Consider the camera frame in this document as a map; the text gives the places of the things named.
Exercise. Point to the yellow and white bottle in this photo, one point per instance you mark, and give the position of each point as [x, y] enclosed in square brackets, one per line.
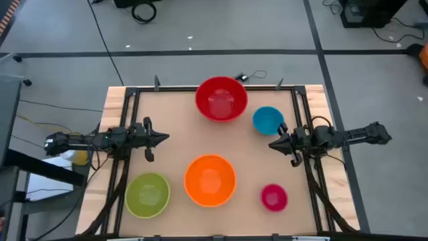
[80, 158]

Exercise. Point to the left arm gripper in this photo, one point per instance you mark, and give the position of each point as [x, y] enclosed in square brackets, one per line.
[147, 138]

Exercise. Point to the large red plastic bowl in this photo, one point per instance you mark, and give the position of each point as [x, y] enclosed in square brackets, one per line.
[221, 100]

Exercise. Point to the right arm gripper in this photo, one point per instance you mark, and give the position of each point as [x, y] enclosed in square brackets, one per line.
[291, 142]

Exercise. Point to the grey frame post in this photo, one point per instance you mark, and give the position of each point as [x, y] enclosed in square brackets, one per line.
[156, 83]
[279, 84]

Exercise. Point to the black equipment box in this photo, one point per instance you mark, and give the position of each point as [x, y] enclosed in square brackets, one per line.
[368, 20]

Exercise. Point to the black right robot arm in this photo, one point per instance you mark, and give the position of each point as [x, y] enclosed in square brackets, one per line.
[361, 134]

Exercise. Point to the green plastic bowl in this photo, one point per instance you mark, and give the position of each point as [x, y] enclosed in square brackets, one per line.
[147, 195]

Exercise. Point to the orange and black object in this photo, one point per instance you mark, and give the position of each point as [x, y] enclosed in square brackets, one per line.
[425, 55]

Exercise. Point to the black support beam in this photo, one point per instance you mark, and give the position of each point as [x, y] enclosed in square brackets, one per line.
[43, 167]

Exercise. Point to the white strip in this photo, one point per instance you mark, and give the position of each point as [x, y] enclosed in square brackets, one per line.
[311, 238]
[125, 239]

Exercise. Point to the black equipment base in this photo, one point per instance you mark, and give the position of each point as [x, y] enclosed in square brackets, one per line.
[123, 3]

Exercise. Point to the grey cabinet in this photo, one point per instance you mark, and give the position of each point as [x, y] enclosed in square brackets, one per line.
[8, 117]

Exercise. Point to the black caster wheel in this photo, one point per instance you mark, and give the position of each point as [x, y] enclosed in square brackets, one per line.
[27, 82]
[17, 59]

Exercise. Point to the small blue plastic bowl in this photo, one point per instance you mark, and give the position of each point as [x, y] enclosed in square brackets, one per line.
[265, 120]

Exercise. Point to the black aluminium table frame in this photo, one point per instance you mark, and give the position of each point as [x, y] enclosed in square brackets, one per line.
[217, 88]

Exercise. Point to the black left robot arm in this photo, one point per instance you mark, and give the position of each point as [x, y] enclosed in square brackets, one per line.
[77, 142]

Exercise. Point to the large orange plastic bowl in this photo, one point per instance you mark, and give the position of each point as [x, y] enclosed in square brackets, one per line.
[210, 180]

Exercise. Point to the small pink plastic bowl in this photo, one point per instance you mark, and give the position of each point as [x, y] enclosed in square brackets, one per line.
[274, 197]

